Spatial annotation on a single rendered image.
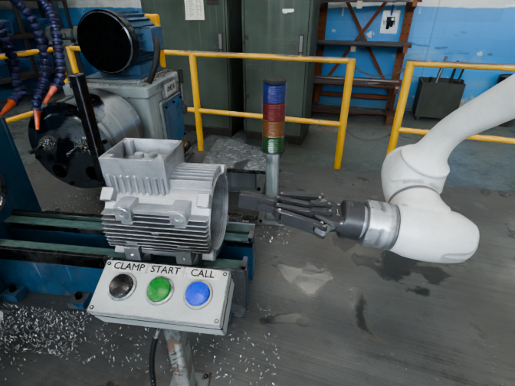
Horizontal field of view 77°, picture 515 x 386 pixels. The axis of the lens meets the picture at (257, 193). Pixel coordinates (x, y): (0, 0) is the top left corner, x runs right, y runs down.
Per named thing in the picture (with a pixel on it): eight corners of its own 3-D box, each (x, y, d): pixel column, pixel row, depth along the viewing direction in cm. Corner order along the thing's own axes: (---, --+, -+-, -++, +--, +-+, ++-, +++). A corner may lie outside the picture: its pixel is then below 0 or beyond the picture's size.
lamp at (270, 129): (260, 137, 85) (260, 121, 83) (264, 130, 90) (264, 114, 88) (283, 139, 84) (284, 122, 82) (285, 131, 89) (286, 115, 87)
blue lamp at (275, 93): (261, 103, 80) (261, 84, 78) (264, 97, 86) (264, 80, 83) (285, 104, 80) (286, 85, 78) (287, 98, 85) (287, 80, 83)
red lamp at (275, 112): (260, 121, 83) (261, 103, 80) (264, 114, 88) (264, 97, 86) (284, 122, 82) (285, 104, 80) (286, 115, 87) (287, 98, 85)
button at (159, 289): (147, 303, 41) (142, 299, 39) (154, 280, 43) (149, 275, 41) (169, 305, 40) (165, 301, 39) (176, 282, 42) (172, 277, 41)
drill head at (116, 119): (22, 201, 88) (-17, 109, 75) (103, 145, 123) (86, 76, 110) (109, 207, 85) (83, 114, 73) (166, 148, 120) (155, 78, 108)
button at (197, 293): (185, 307, 40) (182, 303, 39) (191, 284, 42) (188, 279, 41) (208, 310, 40) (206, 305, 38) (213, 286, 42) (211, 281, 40)
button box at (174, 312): (102, 322, 44) (83, 311, 39) (121, 272, 48) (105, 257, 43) (226, 336, 42) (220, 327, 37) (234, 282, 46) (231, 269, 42)
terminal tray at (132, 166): (106, 194, 60) (96, 158, 56) (132, 168, 69) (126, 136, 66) (168, 197, 59) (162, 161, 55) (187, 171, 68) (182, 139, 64)
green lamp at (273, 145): (260, 153, 87) (260, 137, 85) (263, 145, 92) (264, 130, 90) (283, 155, 87) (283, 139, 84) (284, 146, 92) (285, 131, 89)
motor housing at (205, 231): (113, 270, 64) (88, 187, 55) (152, 217, 80) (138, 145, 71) (211, 280, 62) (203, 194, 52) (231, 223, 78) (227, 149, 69)
